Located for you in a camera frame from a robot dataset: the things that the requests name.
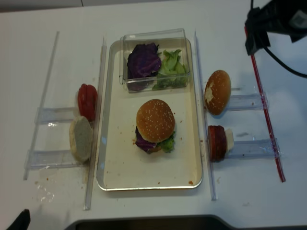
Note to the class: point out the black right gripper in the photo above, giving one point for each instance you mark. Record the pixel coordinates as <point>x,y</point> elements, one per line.
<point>256,25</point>

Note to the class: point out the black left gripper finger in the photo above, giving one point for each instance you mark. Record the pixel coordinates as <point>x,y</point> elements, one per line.
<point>21,222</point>

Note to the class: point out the sesame bun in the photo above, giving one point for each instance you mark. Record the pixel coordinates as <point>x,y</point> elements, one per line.
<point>155,121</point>
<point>217,92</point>

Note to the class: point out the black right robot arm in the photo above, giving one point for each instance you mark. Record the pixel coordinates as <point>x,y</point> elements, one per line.
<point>286,17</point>

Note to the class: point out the green lettuce in box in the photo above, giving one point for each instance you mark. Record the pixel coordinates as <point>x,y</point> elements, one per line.
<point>172,74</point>

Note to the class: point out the clear plastic lettuce box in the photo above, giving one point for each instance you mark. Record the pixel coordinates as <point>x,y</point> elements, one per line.
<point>169,40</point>

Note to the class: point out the clear tape piece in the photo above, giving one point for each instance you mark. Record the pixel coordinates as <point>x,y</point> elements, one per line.
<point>46,184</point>

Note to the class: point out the clear acrylic channel lower left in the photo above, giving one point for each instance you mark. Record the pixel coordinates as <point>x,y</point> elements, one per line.
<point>54,159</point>

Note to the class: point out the clear acrylic channel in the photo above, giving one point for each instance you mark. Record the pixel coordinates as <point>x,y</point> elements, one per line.
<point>255,101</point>
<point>54,159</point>
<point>55,115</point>
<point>254,149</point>

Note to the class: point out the clear acrylic channel upper right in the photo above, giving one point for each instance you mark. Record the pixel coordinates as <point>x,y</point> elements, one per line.
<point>255,101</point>

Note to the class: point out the white pusher block right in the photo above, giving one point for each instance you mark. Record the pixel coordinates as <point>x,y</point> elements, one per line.
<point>229,140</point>

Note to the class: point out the white bun bottom half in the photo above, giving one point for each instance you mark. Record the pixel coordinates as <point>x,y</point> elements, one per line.
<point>81,138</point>

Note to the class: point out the clear acrylic channel upper left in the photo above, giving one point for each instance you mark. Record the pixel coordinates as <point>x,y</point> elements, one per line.
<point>55,115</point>

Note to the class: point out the clear acrylic channel lower right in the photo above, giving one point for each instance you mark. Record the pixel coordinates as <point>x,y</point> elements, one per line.
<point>254,149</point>

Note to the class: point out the purple cabbage leaves in box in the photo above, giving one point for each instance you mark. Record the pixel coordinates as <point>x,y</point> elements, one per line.
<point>143,62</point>

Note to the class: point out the stacked burger fillings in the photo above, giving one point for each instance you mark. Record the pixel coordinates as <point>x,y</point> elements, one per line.
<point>149,147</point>

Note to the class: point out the metal tray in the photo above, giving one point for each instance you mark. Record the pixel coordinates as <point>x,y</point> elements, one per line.
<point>124,166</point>

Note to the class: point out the clear inner right rail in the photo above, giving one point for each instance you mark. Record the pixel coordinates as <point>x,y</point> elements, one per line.
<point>210,168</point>

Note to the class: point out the clear inner left rail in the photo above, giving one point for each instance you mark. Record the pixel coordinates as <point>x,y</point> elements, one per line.
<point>91,170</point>

